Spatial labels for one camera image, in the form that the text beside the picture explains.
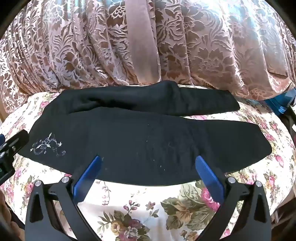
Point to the blue cloth bundle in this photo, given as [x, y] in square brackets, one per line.
[275, 103]

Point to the floral bed sheet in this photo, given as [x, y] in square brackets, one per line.
[138, 208]

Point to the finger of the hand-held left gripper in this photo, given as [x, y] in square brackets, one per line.
[17, 142]

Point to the black pants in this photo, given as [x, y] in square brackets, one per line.
[138, 139]

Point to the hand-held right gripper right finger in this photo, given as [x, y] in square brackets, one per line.
[208, 175]

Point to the black bag with white label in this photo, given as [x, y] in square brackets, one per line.
[290, 125]

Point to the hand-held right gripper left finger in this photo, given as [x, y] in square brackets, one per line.
[89, 175]

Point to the person's left forearm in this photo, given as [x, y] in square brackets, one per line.
[3, 208]

